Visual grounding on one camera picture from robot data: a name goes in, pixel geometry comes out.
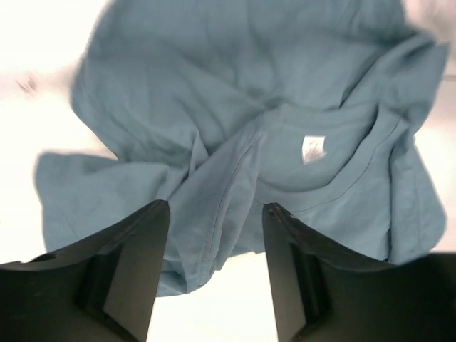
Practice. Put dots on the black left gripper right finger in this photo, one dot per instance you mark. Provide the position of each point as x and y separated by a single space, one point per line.
324 291

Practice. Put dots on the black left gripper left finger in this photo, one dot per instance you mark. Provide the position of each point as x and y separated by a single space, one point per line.
101 288

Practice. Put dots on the blue t shirt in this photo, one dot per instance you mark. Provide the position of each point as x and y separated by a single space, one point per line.
220 107

